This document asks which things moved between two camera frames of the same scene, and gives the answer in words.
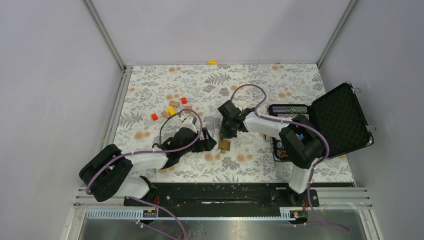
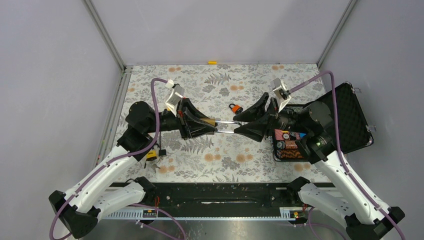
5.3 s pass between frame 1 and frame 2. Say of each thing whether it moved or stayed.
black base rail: stayed
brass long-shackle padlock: moved
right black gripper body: moved
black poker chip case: stayed
